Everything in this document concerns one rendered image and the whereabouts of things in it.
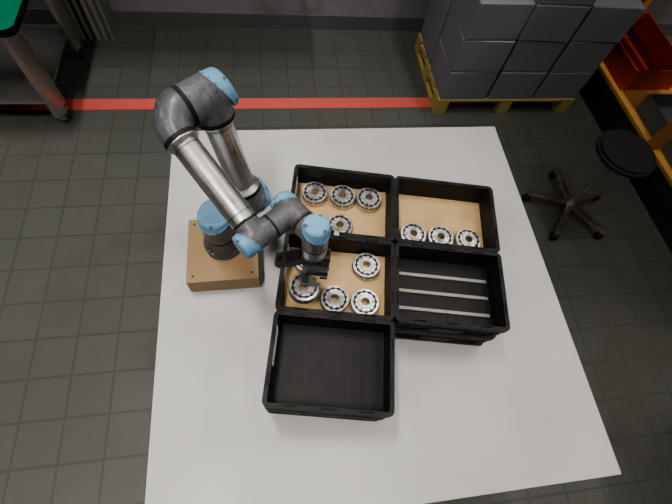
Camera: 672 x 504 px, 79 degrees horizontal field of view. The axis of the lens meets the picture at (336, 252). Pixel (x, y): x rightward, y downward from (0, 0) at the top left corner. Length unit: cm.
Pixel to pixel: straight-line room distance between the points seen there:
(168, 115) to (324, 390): 93
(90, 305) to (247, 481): 144
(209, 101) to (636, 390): 264
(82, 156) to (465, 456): 273
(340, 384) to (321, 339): 16
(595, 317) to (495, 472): 153
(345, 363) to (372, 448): 31
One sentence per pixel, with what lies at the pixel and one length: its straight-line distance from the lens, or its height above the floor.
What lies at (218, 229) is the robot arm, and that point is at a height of 101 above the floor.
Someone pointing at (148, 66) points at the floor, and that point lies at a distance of 358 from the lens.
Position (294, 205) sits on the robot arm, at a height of 127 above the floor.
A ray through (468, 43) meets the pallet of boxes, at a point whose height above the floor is 59.
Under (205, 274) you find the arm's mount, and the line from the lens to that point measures 158.
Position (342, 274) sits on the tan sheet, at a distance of 152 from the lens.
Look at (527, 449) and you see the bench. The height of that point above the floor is 70.
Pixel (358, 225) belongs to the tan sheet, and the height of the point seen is 83.
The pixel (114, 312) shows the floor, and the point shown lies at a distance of 252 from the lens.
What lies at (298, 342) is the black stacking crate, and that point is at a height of 83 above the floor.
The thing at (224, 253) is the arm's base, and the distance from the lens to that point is 155.
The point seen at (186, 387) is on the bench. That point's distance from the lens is 158.
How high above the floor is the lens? 222
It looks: 63 degrees down
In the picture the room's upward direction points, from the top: 13 degrees clockwise
